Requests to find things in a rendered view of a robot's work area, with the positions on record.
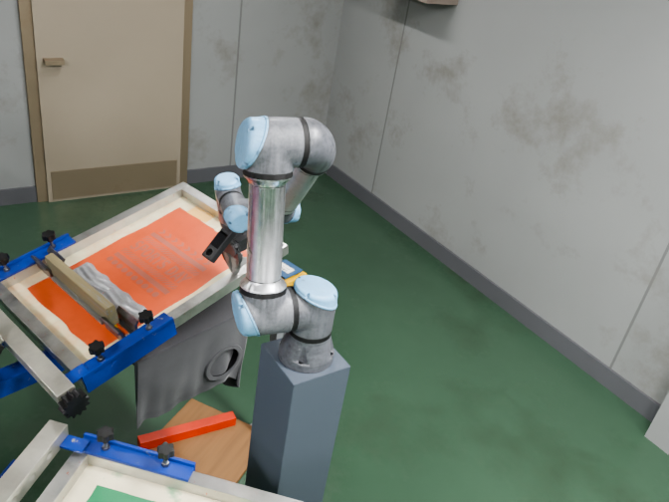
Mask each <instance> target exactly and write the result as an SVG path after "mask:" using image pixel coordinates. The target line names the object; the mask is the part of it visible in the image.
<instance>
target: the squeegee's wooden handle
mask: <svg viewBox="0 0 669 502"><path fill-rule="evenodd" d="M45 259H46V262H47V265H48V267H49V268H50V269H51V271H52V274H53V276H56V277H57V278H58V279H59V280H60V281H61V282H62V283H63V284H65V285H66V286H67V287H68V288H69V289H70V290H71V291H72V292H74V293H75V294H76V295H77V296H78V297H79V298H80V299H81V300H83V301H84V302H85V303H86V304H87V305H88V306H89V307H90V308H92V309H93V310H94V311H95V312H96V313H97V314H98V315H99V316H101V317H105V318H107V319H108V320H109V321H110V322H111V323H112V324H113V325H116V324H118V323H119V319H118V315H117V312H116V309H115V306H114V304H112V303H111V302H110V301H109V300H108V299H107V298H105V297H104V296H103V295H102V294H101V293H100V292H98V291H97V290H96V289H95V288H94V287H92V286H91V285H90V284H89V283H88V282H87V281H85V280H84V279H83V278H82V277H81V276H80V275H78V274H77V273H76V272H75V271H74V270H73V269H71V268H70V267H69V266H68V265H67V264H65V263H64V262H63V261H62V260H61V259H60V258H58V257H57V256H56V255H55V254H54V253H50V254H48V255H46V256H45Z"/></svg>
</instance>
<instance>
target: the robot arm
mask: <svg viewBox="0 0 669 502"><path fill-rule="evenodd" d="M334 160H335V140H334V137H333V135H332V134H331V132H330V130H329V129H328V128H327V127H326V126H325V125H323V124H322V123H321V122H319V121H317V120H315V119H312V118H305V117H300V118H291V117H266V116H261V117H249V118H246V119H244V120H243V121H242V122H241V124H240V126H239V129H238V132H237V136H236V142H235V161H236V164H237V166H238V167H239V168H241V169H243V176H244V177H245V178H246V179H247V180H248V181H249V198H247V199H245V197H244V195H243V193H242V191H241V183H240V179H239V176H238V175H237V174H235V173H233V172H224V173H220V174H218V175H217V176H216V177H215V178H214V190H215V195H216V202H217V209H218V215H219V221H220V225H221V227H222V228H221V229H220V230H219V232H218V233H217V234H216V236H215V237H214V238H213V240H212V241H211V242H210V243H209V245H208V246H207V247H206V249H205V250H204V251H203V253H202V256H203V257H205V258H206V259H207V260H209V261H210V262H212V263H215V262H216V261H217V259H218V258H219V257H220V255H221V254H222V256H223V258H224V260H225V262H226V264H227V266H228V268H229V270H230V271H231V272H232V273H233V274H234V275H237V274H238V273H239V271H240V269H241V268H242V267H243V266H244V265H245V264H246V263H247V266H246V277H244V278H243V279H242V280H241V281H240V289H239V291H238V290H236V291H234V292H233V293H232V308H233V314H234V318H235V322H236V325H237V327H238V330H239V332H240V333H241V334H242V335H243V336H245V337H252V336H258V337H260V336H263V335H271V334H279V333H285V335H284V337H283V338H282V339H281V341H280V344H279V350H278V356H279V359H280V361H281V362H282V363H283V364H284V365H285V366H286V367H287V368H289V369H291V370H293V371H295V372H298V373H303V374H315V373H320V372H322V371H324V370H326V369H327V368H329V367H330V365H331V364H332V362H333V359H334V354H335V350H334V345H333V340H332V329H333V324H334V318H335V309H336V307H337V290H336V288H335V286H334V285H333V284H332V283H330V282H329V281H327V280H325V279H323V278H321V277H318V276H313V275H303V276H300V277H298V278H297V279H296V280H295V282H294V285H293V286H287V283H286V281H285V280H284V279H283V278H282V277H281V275H282V255H283V236H284V224H288V223H292V222H297V221H298V220H299V219H300V215H301V204H300V203H301V201H302V200H303V198H304V197H305V196H306V194H307V193H308V191H309V190H310V188H311V187H312V186H313V184H314V183H315V181H316V180H317V178H318V177H319V175H323V174H325V173H326V172H327V171H328V170H329V168H330V167H331V166H332V164H333V162H334ZM246 249H247V257H243V254H242V253H241V252H242V251H245V250H246Z"/></svg>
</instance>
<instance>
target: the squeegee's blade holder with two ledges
mask: <svg viewBox="0 0 669 502"><path fill-rule="evenodd" d="M51 279H52V281H54V282H55V283H56V284H57V285H58V286H59V287H60V288H61V289H62V290H64V291H65V292H66V293H67V294H68V295H69V296H70V297H71V298H72V299H74V300H75V301H76V302H77V303H78V304H79V305H80V306H81V307H82V308H84V309H85V310H86V311H87V312H88V313H89V314H90V315H91V316H92V317H94V318H95V319H96V320H97V321H98V322H99V323H100V324H101V325H103V324H104V322H103V321H101V320H100V316H99V315H98V314H97V313H96V312H95V311H94V310H93V309H92V308H90V307H89V306H88V305H87V304H86V303H85V302H84V301H83V300H81V299H80V298H79V297H78V296H77V295H76V294H75V293H74V292H72V291H71V290H70V289H69V288H68V287H67V286H66V285H65V284H63V283H62V282H61V281H60V280H59V279H58V278H57V277H56V276H54V277H52V278H51Z"/></svg>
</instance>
